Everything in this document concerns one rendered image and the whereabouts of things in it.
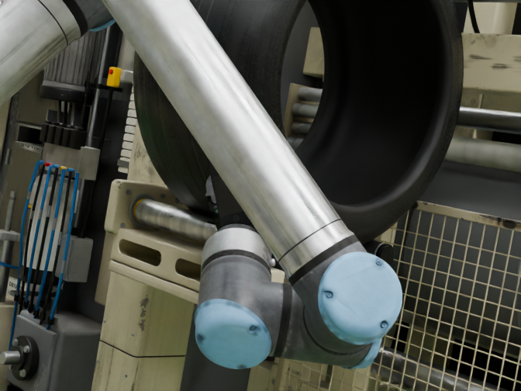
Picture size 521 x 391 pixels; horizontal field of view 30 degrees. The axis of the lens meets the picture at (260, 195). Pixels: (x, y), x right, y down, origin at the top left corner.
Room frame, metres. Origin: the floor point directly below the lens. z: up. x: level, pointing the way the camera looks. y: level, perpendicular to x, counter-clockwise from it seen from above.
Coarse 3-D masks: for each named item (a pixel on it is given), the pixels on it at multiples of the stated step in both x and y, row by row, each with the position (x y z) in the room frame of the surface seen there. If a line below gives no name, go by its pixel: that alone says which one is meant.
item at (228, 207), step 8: (208, 160) 1.28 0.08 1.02; (216, 176) 1.28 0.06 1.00; (216, 184) 1.28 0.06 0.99; (224, 184) 1.28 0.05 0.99; (216, 192) 1.28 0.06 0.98; (224, 192) 1.28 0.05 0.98; (216, 200) 1.28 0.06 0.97; (224, 200) 1.28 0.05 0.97; (232, 200) 1.28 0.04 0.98; (224, 208) 1.28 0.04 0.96; (232, 208) 1.28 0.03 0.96; (240, 208) 1.28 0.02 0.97; (224, 216) 1.28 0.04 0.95; (232, 216) 1.28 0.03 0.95; (240, 216) 1.28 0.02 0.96; (224, 224) 1.28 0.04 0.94; (248, 224) 1.28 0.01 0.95
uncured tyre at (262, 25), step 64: (192, 0) 1.48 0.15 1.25; (256, 0) 1.42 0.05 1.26; (320, 0) 1.86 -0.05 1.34; (384, 0) 1.85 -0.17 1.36; (448, 0) 1.68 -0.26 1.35; (256, 64) 1.41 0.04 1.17; (384, 64) 1.91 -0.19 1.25; (448, 64) 1.70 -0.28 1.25; (320, 128) 1.91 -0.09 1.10; (384, 128) 1.89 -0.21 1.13; (448, 128) 1.72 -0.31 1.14; (192, 192) 1.57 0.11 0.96; (384, 192) 1.66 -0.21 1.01
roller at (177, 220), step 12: (144, 204) 1.72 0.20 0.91; (156, 204) 1.70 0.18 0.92; (144, 216) 1.70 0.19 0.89; (156, 216) 1.68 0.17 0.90; (168, 216) 1.65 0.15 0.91; (180, 216) 1.63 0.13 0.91; (192, 216) 1.62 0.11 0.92; (204, 216) 1.60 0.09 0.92; (168, 228) 1.66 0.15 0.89; (180, 228) 1.63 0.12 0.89; (192, 228) 1.60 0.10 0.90; (204, 228) 1.58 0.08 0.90; (216, 228) 1.56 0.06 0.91; (204, 240) 1.59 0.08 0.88
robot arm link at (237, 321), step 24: (216, 264) 1.19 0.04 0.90; (240, 264) 1.18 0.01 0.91; (264, 264) 1.21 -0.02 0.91; (216, 288) 1.15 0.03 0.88; (240, 288) 1.15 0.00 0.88; (264, 288) 1.16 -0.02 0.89; (216, 312) 1.12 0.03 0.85; (240, 312) 1.12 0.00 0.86; (264, 312) 1.14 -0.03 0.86; (216, 336) 1.13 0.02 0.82; (240, 336) 1.12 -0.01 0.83; (264, 336) 1.12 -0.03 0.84; (216, 360) 1.15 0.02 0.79; (240, 360) 1.14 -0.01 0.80
